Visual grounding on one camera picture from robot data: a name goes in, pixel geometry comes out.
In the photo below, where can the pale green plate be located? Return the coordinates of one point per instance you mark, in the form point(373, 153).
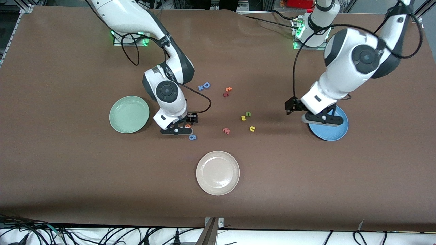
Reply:
point(129, 114)

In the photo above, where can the small white paper tag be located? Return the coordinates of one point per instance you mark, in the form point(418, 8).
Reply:
point(360, 225)

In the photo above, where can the black power plug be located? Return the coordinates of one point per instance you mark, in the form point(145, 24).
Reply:
point(176, 238)

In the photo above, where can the blue plate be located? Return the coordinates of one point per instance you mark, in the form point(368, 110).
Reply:
point(332, 132)

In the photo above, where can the red box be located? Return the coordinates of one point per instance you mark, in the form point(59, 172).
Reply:
point(299, 3)

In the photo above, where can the blue foam digit six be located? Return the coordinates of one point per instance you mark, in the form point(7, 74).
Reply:
point(191, 137)

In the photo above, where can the aluminium corner bracket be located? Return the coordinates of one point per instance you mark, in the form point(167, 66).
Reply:
point(28, 9)
point(417, 18)

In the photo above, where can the aluminium table side rail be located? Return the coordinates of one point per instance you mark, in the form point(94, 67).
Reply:
point(12, 34)

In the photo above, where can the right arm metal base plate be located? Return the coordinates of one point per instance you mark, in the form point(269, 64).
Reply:
point(131, 43)

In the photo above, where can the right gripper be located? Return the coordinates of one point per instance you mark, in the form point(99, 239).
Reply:
point(191, 117)

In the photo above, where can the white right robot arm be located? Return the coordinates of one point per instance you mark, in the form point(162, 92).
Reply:
point(133, 15)

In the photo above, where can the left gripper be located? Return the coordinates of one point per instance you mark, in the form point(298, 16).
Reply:
point(293, 105)

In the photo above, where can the red foam letter w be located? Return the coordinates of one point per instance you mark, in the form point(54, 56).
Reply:
point(226, 131)

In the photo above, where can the metal table edge bracket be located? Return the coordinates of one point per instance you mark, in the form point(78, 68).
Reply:
point(208, 234)

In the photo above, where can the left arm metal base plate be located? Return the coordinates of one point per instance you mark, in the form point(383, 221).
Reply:
point(306, 48)

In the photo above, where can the beige plate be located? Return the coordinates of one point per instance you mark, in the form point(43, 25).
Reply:
point(218, 173)

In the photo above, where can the blue foam letter D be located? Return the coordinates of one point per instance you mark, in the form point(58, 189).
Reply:
point(204, 84)

